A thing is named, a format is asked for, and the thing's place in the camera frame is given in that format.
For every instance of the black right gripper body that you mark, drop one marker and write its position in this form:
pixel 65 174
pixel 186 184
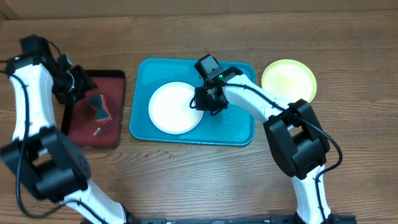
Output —
pixel 205 101

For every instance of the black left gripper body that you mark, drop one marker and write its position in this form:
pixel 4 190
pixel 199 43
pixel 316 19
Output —
pixel 71 84

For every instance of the white plate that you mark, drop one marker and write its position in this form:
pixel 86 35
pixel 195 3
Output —
pixel 169 108

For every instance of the yellow plate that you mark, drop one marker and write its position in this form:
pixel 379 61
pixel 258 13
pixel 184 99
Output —
pixel 290 80

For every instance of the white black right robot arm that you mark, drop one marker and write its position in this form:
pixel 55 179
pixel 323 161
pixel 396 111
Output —
pixel 293 133

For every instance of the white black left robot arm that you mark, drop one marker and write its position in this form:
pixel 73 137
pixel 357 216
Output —
pixel 52 172

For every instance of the teal plastic tray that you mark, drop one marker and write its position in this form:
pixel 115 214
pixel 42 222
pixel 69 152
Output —
pixel 232 126

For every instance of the black tray with red water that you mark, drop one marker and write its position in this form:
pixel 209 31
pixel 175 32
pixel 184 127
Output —
pixel 78 119

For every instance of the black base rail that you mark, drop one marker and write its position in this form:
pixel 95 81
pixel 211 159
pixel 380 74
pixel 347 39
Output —
pixel 275 219

